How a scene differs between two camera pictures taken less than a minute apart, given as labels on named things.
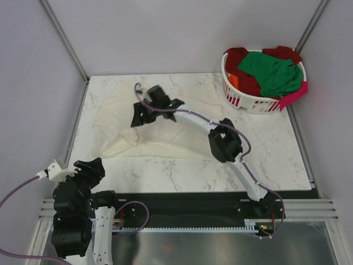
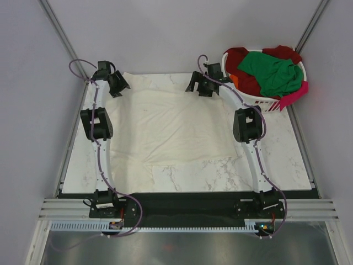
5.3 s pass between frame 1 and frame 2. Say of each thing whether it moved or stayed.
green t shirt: stayed
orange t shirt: stayed
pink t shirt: stayed
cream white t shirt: moved
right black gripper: moved
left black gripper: moved
